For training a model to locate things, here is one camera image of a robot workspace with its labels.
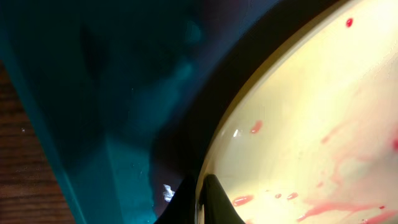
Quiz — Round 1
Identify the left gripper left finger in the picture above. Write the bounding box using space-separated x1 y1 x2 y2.
155 176 196 224

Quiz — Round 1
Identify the teal plastic tray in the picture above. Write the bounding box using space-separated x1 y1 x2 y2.
0 0 343 224

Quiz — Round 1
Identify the yellow-green plate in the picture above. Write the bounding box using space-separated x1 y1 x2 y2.
196 0 397 223

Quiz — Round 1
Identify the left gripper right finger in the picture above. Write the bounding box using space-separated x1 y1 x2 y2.
199 174 245 224

